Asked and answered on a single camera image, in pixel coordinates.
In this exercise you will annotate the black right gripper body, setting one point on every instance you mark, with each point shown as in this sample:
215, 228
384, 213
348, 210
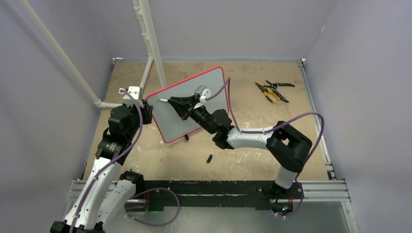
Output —
199, 115

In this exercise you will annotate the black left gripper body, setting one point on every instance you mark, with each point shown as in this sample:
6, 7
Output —
145, 117

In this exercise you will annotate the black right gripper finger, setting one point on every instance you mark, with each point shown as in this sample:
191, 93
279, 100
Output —
191, 100
183, 111

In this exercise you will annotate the red framed whiteboard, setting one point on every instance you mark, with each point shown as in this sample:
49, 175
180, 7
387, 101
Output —
169, 124

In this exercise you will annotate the black marker cap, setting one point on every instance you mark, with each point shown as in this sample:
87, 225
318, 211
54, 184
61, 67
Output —
209, 158

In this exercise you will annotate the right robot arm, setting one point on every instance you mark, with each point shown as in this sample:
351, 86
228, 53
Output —
285, 143

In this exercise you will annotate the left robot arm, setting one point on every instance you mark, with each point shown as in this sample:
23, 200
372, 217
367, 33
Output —
96, 206

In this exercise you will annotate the black base bar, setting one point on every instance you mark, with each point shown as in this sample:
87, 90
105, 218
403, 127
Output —
261, 195

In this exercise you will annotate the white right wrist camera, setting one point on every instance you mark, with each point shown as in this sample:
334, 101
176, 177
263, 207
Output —
201, 94

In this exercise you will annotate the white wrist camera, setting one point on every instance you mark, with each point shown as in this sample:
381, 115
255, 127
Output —
131, 96
201, 94

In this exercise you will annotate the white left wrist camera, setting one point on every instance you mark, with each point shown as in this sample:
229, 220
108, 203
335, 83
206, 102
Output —
131, 96

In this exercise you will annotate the yellow handled pliers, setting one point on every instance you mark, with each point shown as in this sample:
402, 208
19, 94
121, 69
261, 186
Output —
267, 92

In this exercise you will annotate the black handled pliers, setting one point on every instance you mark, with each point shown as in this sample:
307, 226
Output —
274, 86

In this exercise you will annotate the white PVC pipe frame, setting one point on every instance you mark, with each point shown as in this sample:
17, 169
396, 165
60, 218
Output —
64, 35

